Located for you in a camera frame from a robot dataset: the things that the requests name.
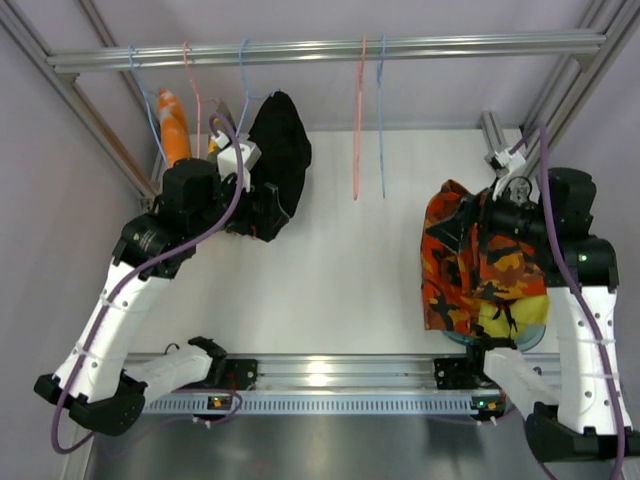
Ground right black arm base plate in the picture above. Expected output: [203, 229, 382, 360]
[433, 357, 490, 390]

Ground blue wire hanger leftmost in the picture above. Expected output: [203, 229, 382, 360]
[127, 45, 169, 166]

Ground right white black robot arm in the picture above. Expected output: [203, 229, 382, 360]
[420, 168, 639, 463]

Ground teal transparent plastic bin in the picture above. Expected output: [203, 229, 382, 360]
[442, 325, 546, 352]

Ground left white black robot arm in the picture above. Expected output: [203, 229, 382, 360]
[34, 157, 297, 436]

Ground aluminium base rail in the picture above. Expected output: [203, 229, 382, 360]
[124, 351, 624, 396]

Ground aluminium frame left post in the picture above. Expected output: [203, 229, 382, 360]
[1, 1, 157, 212]

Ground aluminium hanging rail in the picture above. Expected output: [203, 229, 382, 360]
[47, 29, 606, 73]

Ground blue hanger with black trousers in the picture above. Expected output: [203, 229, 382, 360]
[235, 38, 279, 137]

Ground orange white trousers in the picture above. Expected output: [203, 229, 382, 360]
[158, 88, 192, 168]

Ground green yellow camouflage trousers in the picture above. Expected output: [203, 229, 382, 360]
[206, 100, 236, 163]

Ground black trousers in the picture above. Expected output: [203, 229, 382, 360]
[249, 91, 312, 217]

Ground orange red camouflage trousers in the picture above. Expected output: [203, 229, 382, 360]
[420, 178, 549, 333]

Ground aluminium frame post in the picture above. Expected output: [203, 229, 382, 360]
[479, 0, 640, 171]
[1, 1, 157, 212]

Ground aluminium frame right post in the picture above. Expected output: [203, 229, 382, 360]
[479, 0, 640, 171]

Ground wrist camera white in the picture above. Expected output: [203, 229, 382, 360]
[208, 132, 262, 192]
[485, 147, 526, 200]

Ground pink wire hanger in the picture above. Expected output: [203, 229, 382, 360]
[182, 41, 221, 157]
[352, 35, 367, 201]

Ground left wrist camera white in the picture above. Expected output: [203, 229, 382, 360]
[208, 132, 262, 192]

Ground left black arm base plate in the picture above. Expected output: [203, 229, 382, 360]
[200, 358, 259, 391]

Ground blue hanger with camouflage trousers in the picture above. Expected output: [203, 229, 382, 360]
[376, 35, 387, 199]

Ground grey slotted cable duct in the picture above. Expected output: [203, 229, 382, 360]
[144, 394, 504, 415]

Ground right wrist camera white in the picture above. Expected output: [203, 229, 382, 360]
[485, 147, 526, 200]

